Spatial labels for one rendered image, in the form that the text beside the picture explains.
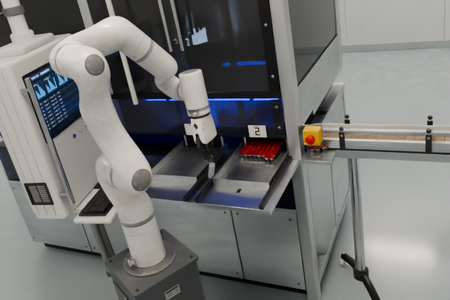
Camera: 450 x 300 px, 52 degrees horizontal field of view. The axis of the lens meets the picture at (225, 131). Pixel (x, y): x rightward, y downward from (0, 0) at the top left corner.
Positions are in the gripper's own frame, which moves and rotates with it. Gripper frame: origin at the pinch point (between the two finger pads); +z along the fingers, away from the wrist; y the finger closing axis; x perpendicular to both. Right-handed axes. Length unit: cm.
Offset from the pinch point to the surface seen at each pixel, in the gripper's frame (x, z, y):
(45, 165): 77, 1, -9
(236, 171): 7.1, 23.1, 31.0
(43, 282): 161, 102, 26
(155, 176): 42, 20, 18
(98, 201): 69, 26, 5
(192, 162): 32, 21, 36
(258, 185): -8.6, 23.2, 18.3
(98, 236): 96, 60, 23
